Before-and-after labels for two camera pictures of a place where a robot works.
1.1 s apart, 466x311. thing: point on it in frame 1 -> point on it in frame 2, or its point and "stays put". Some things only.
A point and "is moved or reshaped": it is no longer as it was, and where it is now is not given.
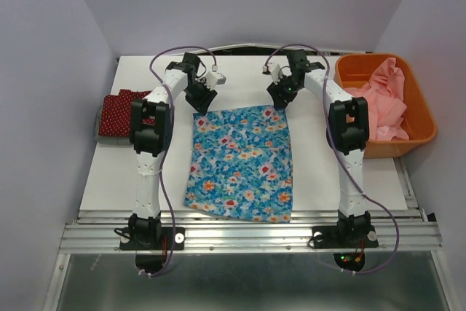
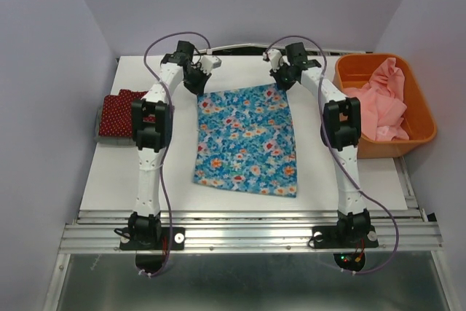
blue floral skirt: x=240 y=164 is moved or reshaped
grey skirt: x=110 y=140 stays put
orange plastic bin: x=354 y=70 stays put
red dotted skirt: x=116 y=113 stays put
